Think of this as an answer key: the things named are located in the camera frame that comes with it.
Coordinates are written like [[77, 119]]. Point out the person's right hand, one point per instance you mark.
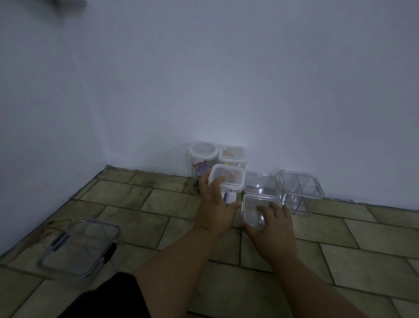
[[278, 239]]

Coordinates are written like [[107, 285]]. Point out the person's left hand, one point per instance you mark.
[[212, 213]]

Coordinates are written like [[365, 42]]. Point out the small blue white box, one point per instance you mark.
[[229, 197]]

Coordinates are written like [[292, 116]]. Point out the large tall clear container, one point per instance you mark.
[[230, 196]]

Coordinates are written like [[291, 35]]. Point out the square clear plastic container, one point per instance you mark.
[[296, 206]]

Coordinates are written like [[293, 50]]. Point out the large white-rimmed lid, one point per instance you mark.
[[234, 178]]

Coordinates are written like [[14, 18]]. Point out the purple binder clip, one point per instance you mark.
[[204, 168]]

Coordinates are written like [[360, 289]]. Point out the pink binder clip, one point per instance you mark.
[[198, 162]]

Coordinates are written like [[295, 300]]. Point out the tall clear jar with snacks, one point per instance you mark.
[[239, 163]]

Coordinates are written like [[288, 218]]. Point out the rectangular white-rimmed lid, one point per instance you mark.
[[260, 181]]

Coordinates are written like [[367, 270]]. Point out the small square white-rimmed lid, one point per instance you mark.
[[232, 154]]

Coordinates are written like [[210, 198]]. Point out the heap of colorful snack packets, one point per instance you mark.
[[232, 152]]

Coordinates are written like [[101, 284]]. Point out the clear container black clip lid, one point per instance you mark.
[[80, 249]]

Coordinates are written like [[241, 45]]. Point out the person's left forearm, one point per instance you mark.
[[173, 278]]

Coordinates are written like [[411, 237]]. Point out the person's right forearm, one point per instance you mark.
[[320, 291]]

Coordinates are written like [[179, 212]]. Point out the person's black clothing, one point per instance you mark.
[[104, 298]]

